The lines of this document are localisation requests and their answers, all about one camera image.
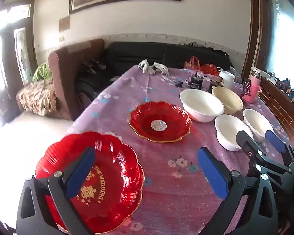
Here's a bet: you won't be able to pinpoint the pink thermos bottle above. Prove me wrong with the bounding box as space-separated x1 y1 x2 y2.
242 70 262 103

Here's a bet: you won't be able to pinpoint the small dark jar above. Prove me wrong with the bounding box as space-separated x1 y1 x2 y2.
203 76 223 91

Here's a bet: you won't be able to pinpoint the green cloth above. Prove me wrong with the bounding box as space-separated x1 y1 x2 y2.
32 62 53 82

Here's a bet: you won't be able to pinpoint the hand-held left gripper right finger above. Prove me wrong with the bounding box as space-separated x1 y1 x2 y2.
197 147 278 235

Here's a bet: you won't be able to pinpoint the black round pump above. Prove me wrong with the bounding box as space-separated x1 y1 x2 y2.
187 70 204 89

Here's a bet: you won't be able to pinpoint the brown wall plaque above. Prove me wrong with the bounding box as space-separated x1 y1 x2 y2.
59 15 71 32

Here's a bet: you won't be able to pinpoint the small white bowl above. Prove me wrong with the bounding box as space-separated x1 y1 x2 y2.
214 114 254 152
242 108 275 143

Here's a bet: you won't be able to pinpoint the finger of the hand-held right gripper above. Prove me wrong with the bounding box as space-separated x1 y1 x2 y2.
236 130 293 184
265 130 294 169

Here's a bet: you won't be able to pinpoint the brown patterned blanket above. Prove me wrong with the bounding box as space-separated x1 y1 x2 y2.
16 78 58 116

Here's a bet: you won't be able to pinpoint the red plate round sticker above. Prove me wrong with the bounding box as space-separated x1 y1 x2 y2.
129 101 193 143

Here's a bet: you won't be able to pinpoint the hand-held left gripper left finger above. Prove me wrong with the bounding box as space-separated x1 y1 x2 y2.
16 147 96 235

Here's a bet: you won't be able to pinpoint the wooden tiled cabinet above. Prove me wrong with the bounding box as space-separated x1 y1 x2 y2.
257 78 294 157

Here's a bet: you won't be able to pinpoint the white plastic jar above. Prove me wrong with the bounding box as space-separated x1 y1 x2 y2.
219 70 236 89

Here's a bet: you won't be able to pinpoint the black white shoes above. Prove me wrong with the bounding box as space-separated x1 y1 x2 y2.
82 60 107 75

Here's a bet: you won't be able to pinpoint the red plastic bag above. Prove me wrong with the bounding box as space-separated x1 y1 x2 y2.
184 56 220 76

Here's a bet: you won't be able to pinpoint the black slotted spatula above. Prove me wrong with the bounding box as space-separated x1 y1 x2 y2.
240 78 251 96

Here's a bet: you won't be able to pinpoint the white work glove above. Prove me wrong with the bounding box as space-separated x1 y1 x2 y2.
138 59 155 74
152 62 169 76

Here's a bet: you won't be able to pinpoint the brown armchair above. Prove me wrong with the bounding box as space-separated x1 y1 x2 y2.
48 38 106 121

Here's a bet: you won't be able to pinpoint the large white bowl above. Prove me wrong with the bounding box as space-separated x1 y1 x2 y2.
180 89 225 123

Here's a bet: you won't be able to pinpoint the black leather sofa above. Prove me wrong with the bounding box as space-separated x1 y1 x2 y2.
75 41 229 108

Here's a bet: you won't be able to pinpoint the clear plastic bag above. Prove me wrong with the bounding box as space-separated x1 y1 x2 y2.
229 67 242 84

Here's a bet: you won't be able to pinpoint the cream bowl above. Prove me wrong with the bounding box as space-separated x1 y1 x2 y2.
211 86 244 115

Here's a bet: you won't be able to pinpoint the wooden glass door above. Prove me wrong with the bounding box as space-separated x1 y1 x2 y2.
0 0 37 125

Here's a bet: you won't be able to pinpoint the red plate gold lettering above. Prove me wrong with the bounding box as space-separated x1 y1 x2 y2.
35 131 145 234

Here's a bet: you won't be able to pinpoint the purple floral tablecloth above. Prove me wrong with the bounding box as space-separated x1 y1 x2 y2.
64 65 294 235

